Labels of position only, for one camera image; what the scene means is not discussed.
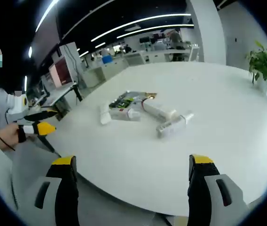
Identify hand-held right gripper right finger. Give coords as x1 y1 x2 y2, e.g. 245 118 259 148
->
187 154 251 226

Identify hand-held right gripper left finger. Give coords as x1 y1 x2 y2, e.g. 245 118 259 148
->
25 155 79 226

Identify red-collared white skincare bottle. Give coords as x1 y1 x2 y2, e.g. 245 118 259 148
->
99 103 112 126

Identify small red-label skincare bottle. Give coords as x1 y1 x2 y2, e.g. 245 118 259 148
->
156 110 195 140
109 107 141 122

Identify white skincare cream tube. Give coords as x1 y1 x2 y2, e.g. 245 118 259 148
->
144 101 180 121

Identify person's left hand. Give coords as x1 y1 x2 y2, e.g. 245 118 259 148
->
0 122 37 151

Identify white desk with black legs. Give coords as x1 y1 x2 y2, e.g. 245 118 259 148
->
36 81 84 120

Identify pink screen monitor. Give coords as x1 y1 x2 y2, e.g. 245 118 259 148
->
48 55 75 89

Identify green and black sachet packet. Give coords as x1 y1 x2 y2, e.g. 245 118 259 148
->
109 91 145 110

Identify ceiling light strip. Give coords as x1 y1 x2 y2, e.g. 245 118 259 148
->
34 0 61 33
116 23 195 40
90 13 192 43

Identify white plant pot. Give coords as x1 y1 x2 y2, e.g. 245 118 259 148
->
253 74 267 92

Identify green potted plant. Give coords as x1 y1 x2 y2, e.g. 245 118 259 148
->
245 40 267 95

